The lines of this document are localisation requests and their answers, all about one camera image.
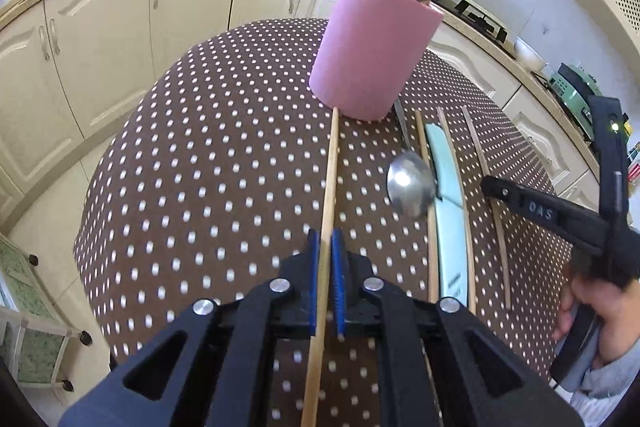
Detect stainless steel spoon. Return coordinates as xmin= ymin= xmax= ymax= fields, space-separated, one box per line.
xmin=386 ymin=98 xmax=427 ymax=220

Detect pink utensil holder cup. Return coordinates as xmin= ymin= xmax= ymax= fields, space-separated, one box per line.
xmin=309 ymin=0 xmax=444 ymax=121

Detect brown polka dot tablecloth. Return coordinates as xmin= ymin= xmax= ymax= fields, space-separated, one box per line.
xmin=74 ymin=18 xmax=568 ymax=375

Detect light blue handled knife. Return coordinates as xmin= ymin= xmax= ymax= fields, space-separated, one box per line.
xmin=425 ymin=124 xmax=468 ymax=306

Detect white rolling cart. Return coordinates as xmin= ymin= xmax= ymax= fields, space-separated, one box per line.
xmin=0 ymin=237 xmax=92 ymax=392

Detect cream lower cabinets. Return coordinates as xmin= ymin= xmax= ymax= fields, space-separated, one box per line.
xmin=0 ymin=0 xmax=601 ymax=228

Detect white ceramic bowl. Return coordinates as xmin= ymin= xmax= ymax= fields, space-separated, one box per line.
xmin=514 ymin=37 xmax=547 ymax=72

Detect person's right hand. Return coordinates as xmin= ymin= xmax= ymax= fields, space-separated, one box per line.
xmin=552 ymin=268 xmax=640 ymax=369

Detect green electric grill appliance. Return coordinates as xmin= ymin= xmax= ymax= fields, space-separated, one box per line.
xmin=548 ymin=63 xmax=601 ymax=140

